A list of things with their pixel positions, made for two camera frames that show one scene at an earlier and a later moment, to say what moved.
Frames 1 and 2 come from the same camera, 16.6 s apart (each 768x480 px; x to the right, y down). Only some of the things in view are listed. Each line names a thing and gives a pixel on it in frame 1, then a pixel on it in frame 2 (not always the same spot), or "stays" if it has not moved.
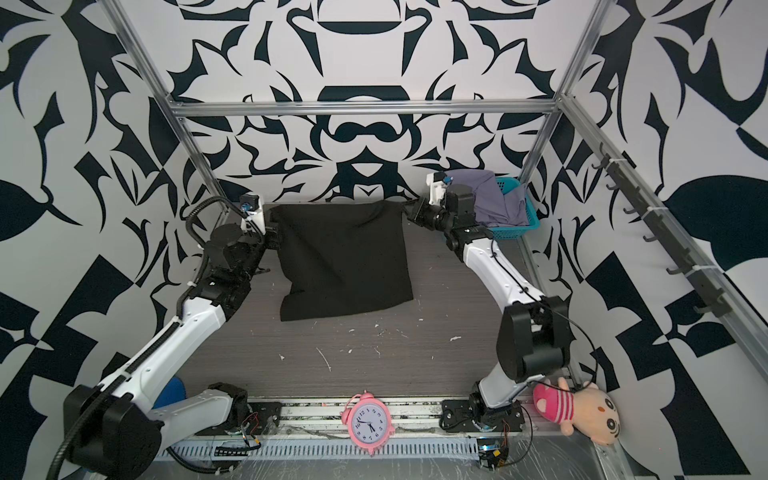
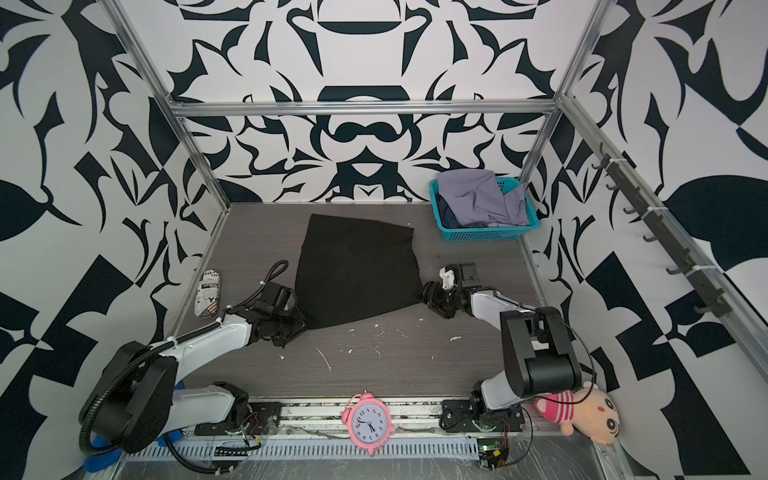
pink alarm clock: [368, 422] stays
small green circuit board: [491, 452] stays
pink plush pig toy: [587, 410] stays
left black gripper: [271, 239] → [294, 311]
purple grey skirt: [492, 206] stays
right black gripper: [421, 216] → [433, 297]
